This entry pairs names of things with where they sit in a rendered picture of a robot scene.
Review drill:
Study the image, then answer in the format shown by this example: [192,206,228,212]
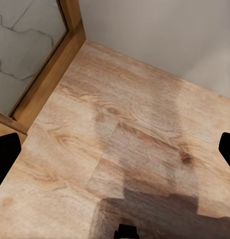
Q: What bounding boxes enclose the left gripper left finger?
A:
[0,132,21,185]

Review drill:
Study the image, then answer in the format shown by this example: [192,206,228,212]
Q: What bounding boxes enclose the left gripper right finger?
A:
[219,132,230,166]

